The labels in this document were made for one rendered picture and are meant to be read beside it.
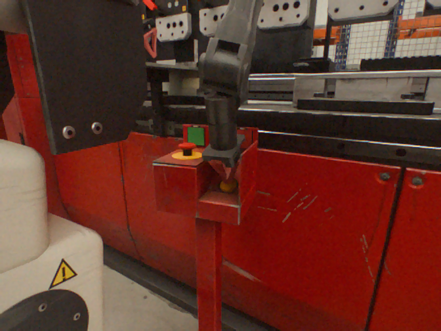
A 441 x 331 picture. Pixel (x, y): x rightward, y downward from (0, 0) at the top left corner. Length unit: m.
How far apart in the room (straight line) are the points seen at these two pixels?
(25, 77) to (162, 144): 0.89
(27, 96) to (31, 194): 1.42
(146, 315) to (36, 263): 1.08
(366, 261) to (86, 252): 0.67
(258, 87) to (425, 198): 0.72
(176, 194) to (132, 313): 0.85
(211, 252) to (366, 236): 0.39
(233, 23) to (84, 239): 0.39
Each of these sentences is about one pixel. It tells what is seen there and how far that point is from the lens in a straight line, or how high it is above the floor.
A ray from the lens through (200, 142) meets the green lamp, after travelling 0.69.
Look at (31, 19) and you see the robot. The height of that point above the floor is 0.97.
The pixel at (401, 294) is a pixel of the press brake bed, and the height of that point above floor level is 0.45.
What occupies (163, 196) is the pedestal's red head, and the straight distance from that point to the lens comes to 0.60.
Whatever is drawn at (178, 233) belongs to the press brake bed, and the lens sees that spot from 1.07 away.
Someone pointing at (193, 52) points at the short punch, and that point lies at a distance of 1.04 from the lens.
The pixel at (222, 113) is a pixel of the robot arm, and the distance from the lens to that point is 0.50.
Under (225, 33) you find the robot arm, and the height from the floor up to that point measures 1.02.
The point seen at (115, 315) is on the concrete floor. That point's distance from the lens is 1.35.
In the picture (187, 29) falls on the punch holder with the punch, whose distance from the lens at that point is 1.02.
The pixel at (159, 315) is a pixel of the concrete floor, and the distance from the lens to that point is 1.30.
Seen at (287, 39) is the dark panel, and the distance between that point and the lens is 1.43.
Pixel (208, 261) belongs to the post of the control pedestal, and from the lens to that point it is 0.70.
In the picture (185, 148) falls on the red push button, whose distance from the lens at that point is 0.59.
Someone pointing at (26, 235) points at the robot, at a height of 0.83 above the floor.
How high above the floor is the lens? 0.93
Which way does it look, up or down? 18 degrees down
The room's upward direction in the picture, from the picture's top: straight up
